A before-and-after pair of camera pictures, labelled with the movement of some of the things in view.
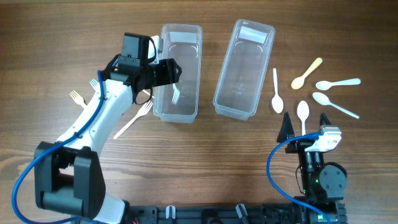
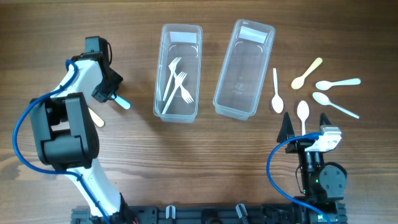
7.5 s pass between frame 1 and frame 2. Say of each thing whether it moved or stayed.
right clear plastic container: stayed
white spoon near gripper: stayed
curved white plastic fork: moved
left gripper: moved
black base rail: stayed
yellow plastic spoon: stayed
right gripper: stayed
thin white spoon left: stayed
